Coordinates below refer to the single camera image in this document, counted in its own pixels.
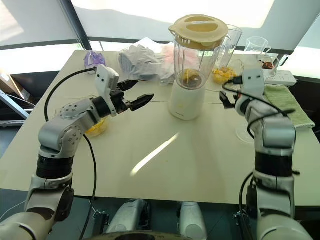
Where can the white power strip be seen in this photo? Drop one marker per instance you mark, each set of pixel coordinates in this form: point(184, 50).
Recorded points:
point(282, 77)

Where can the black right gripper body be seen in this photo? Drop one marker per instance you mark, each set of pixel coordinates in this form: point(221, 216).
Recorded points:
point(236, 101)

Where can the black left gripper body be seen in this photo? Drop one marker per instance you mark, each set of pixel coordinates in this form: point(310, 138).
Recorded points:
point(118, 100)

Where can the pink crumpled cloth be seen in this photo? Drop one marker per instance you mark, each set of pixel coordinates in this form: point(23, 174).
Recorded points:
point(168, 60)

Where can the small dark brown object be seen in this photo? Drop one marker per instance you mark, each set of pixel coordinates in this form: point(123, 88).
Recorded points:
point(267, 66)

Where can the clear bowl of orange segments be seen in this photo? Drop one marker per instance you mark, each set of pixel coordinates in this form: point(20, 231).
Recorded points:
point(223, 75)
point(97, 130)

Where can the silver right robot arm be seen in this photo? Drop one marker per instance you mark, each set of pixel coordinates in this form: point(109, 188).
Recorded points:
point(275, 135)

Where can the silver robot leg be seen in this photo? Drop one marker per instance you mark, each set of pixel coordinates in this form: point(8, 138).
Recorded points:
point(130, 215)
point(192, 220)

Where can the white blender base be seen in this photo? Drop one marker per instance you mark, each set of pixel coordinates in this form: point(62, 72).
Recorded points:
point(185, 105)

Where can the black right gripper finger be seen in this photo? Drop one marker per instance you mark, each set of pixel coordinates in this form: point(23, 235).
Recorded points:
point(226, 100)

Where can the green towel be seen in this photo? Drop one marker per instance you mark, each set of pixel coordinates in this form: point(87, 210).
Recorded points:
point(287, 105)

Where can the crumpled white cloth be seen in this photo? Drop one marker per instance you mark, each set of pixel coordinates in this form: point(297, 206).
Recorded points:
point(140, 62)

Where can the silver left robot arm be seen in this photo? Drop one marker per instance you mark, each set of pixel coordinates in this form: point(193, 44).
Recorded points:
point(62, 130)

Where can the beige blender lid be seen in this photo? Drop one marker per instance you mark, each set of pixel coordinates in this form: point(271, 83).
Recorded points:
point(197, 27)

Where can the orange segments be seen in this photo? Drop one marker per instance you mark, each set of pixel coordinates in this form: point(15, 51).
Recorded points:
point(188, 75)

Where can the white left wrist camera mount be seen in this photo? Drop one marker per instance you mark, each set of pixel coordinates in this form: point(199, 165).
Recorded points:
point(105, 80)

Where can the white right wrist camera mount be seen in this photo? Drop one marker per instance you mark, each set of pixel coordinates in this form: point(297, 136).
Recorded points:
point(253, 82)

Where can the purple plastic bag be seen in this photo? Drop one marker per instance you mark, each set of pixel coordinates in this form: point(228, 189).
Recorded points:
point(95, 58)

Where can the clear glass cup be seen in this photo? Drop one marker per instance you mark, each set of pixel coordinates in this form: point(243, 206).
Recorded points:
point(273, 66)

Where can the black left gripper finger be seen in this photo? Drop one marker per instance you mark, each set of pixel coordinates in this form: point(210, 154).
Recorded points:
point(127, 85)
point(141, 101)

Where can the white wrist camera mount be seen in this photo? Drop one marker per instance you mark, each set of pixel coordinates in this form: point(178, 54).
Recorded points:
point(253, 82)
point(105, 80)

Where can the clear plastic blender jar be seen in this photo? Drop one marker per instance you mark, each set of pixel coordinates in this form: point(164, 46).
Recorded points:
point(190, 57)

